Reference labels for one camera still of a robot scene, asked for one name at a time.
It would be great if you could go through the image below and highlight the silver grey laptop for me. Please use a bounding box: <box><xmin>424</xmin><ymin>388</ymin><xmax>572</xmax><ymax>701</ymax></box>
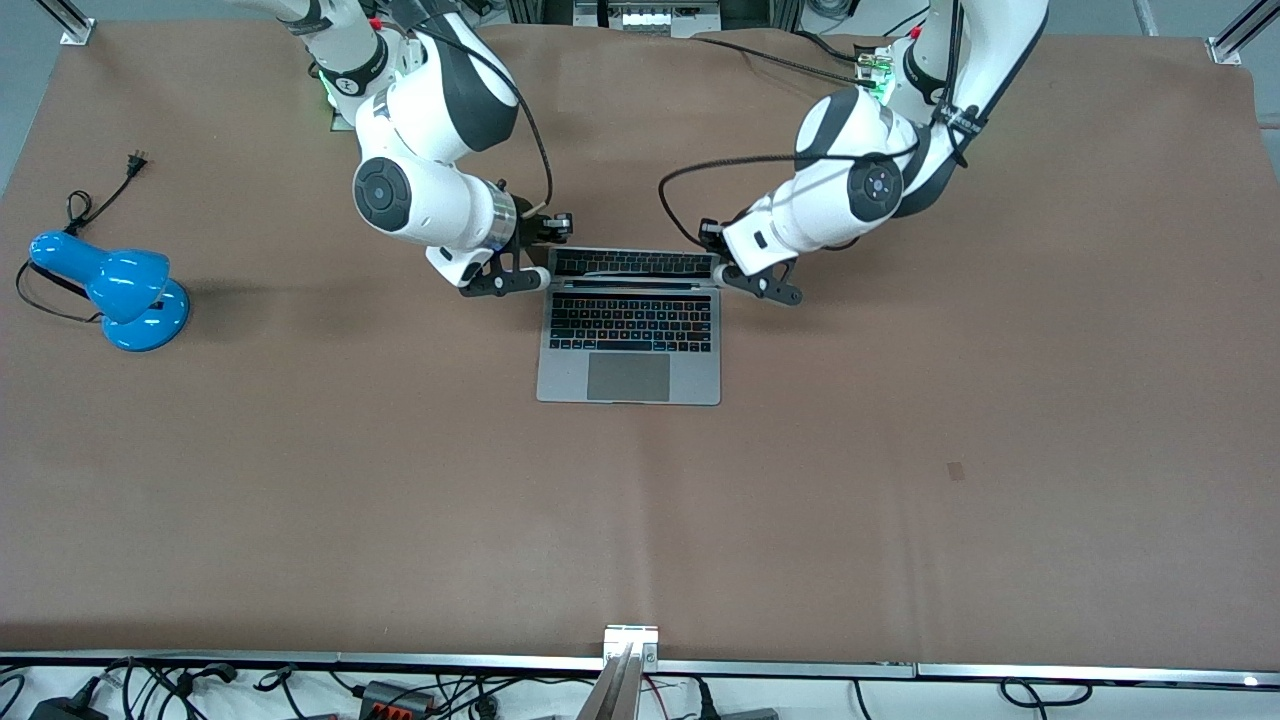
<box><xmin>536</xmin><ymin>247</ymin><xmax>723</xmax><ymax>406</ymax></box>

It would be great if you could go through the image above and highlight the white multi socket device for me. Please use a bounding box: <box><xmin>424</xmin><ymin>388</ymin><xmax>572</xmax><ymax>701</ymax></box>
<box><xmin>574</xmin><ymin>0</ymin><xmax>723</xmax><ymax>39</ymax></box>

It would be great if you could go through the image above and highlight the blue desk lamp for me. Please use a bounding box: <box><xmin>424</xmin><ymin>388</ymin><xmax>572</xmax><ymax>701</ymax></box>
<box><xmin>28</xmin><ymin>231</ymin><xmax>191</xmax><ymax>353</ymax></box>

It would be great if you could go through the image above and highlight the brown table mat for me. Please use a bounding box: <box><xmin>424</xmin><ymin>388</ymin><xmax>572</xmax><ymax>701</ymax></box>
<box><xmin>0</xmin><ymin>20</ymin><xmax>1280</xmax><ymax>669</ymax></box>

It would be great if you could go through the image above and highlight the grey box with orange connectors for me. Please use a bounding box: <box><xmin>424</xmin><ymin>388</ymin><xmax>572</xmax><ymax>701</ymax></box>
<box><xmin>358</xmin><ymin>679</ymin><xmax>439</xmax><ymax>718</ymax></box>

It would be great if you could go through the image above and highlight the aluminium corner profile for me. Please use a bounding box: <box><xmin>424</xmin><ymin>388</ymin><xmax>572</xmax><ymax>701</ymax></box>
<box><xmin>1205</xmin><ymin>0</ymin><xmax>1280</xmax><ymax>67</ymax></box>
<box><xmin>38</xmin><ymin>0</ymin><xmax>98</xmax><ymax>47</ymax></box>

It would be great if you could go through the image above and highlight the black power adapter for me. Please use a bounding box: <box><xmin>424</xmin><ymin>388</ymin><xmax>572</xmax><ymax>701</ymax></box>
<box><xmin>28</xmin><ymin>690</ymin><xmax>101</xmax><ymax>720</ymax></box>

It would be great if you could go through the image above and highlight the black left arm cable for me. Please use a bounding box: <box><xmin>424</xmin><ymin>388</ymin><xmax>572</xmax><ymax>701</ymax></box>
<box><xmin>657</xmin><ymin>0</ymin><xmax>991</xmax><ymax>252</ymax></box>

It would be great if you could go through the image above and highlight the long black braided cable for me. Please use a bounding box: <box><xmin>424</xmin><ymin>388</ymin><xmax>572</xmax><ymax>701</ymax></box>
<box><xmin>690</xmin><ymin>32</ymin><xmax>881</xmax><ymax>91</ymax></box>

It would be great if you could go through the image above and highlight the short black braided cable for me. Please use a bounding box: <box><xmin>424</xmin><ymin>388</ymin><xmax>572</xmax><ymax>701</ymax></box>
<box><xmin>795</xmin><ymin>30</ymin><xmax>863</xmax><ymax>64</ymax></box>

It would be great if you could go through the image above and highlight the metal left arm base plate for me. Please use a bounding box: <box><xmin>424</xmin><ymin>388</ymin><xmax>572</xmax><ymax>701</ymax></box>
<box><xmin>854</xmin><ymin>40</ymin><xmax>901</xmax><ymax>103</ymax></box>

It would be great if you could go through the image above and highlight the black lamp power cord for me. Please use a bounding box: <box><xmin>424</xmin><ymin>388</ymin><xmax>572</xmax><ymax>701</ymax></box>
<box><xmin>14</xmin><ymin>150</ymin><xmax>151</xmax><ymax>324</ymax></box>

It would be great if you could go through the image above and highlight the aluminium camera mount profile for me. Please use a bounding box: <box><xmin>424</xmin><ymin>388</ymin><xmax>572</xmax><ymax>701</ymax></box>
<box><xmin>575</xmin><ymin>624</ymin><xmax>661</xmax><ymax>720</ymax></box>

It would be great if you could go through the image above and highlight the black looped cable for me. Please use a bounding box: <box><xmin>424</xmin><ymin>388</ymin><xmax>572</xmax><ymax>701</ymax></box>
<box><xmin>1000</xmin><ymin>679</ymin><xmax>1092</xmax><ymax>710</ymax></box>

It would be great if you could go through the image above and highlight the aluminium table edge rail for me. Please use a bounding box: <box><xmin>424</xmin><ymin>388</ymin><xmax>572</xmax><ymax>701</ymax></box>
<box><xmin>0</xmin><ymin>651</ymin><xmax>1280</xmax><ymax>689</ymax></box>

